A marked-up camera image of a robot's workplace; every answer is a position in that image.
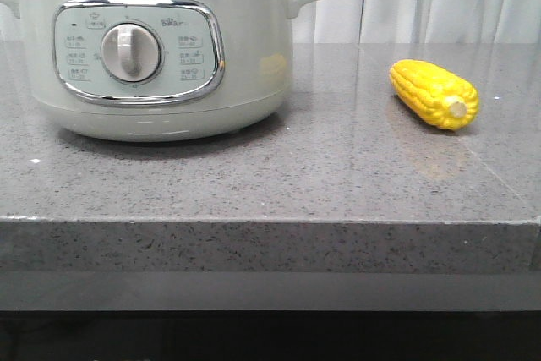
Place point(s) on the pale green electric cooking pot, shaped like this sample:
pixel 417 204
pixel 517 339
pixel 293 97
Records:
pixel 178 79

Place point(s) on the yellow corn cob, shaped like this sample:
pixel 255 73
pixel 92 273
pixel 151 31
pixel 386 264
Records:
pixel 439 97

